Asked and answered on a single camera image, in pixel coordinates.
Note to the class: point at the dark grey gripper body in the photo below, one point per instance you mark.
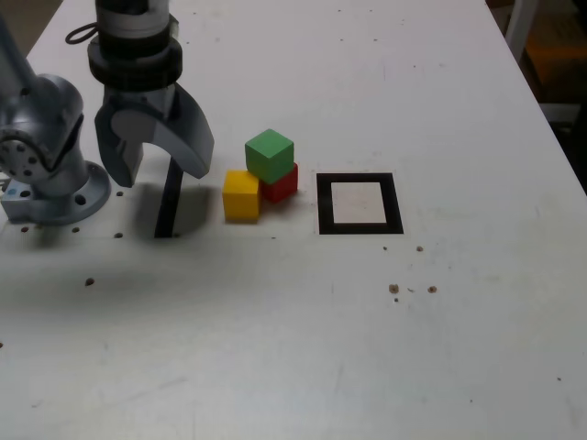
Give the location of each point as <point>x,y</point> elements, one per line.
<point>137,97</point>

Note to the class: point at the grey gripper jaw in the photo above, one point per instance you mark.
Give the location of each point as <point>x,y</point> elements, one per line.
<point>192,146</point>
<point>117,160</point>

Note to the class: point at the yellow cube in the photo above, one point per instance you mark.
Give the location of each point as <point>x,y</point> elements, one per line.
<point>240,197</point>

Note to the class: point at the green cube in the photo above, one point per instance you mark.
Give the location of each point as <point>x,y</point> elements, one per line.
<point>268,156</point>

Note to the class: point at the red cube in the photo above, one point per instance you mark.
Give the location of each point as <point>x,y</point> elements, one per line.
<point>282,189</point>

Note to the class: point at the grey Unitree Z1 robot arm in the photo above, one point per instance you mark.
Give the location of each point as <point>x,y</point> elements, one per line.
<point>46,174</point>

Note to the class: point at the black tape square outline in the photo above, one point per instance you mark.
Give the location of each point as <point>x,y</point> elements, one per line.
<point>323,206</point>

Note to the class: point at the black tape strip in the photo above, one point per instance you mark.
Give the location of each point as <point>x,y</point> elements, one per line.
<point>167,211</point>

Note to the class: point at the yellow-brown box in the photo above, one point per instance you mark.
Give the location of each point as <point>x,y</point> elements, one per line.
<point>559,59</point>

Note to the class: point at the white metal frame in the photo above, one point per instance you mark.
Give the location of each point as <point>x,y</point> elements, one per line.
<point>513,27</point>

